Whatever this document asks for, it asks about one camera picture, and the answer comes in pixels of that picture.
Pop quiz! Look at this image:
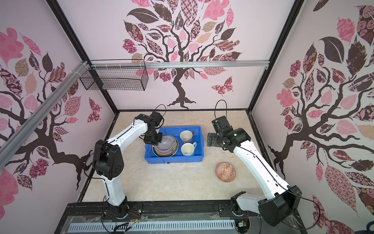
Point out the cream yellow plate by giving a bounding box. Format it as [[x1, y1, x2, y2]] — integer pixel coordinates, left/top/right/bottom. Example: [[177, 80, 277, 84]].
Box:
[[152, 136, 179, 157]]

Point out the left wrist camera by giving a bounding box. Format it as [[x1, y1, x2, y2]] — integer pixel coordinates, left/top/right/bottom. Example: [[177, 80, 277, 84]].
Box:
[[150, 111, 164, 129]]

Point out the lavender bowl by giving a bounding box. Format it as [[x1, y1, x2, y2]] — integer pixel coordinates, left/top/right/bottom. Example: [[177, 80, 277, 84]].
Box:
[[154, 135, 174, 153]]

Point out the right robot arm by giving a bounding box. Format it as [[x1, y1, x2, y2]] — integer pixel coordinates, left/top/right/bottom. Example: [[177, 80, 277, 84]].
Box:
[[207, 128, 302, 227]]

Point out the red patterned bowl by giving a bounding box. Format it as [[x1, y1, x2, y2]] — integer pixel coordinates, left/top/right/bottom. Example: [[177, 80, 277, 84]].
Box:
[[215, 162, 236, 183]]

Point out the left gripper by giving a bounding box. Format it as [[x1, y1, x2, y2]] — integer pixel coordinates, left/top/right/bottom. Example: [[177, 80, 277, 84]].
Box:
[[143, 128, 163, 145]]

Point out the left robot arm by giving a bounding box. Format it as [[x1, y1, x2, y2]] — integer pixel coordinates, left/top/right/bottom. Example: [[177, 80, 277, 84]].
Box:
[[93, 111, 164, 208]]

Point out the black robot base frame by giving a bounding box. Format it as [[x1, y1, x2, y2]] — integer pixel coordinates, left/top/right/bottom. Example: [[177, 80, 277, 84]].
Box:
[[54, 200, 306, 234]]

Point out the purple mug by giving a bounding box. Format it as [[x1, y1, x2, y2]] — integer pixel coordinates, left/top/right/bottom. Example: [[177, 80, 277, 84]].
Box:
[[179, 130, 194, 144]]

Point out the aluminium rail back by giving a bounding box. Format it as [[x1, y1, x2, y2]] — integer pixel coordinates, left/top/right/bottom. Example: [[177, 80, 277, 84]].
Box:
[[91, 60, 270, 69]]

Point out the light blue mug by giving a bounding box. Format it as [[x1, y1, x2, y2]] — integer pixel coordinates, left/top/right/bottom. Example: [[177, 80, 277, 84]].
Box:
[[181, 142, 197, 156]]

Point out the aluminium rail left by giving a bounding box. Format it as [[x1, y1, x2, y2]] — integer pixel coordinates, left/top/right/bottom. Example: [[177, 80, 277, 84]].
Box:
[[1, 61, 89, 168]]

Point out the blue plastic bin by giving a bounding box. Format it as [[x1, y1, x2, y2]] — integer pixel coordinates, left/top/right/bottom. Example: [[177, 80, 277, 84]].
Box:
[[144, 126, 205, 164]]

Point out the aluminium rail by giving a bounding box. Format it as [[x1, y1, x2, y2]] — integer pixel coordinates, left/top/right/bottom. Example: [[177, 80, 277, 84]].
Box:
[[91, 60, 270, 69], [1, 61, 89, 168]]

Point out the white vented cable duct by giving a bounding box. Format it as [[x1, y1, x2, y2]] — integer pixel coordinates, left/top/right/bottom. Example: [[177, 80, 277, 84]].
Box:
[[64, 220, 236, 234]]

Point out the black wire basket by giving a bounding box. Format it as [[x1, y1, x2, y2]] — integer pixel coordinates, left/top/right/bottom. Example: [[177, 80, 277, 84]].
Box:
[[80, 58, 149, 91]]

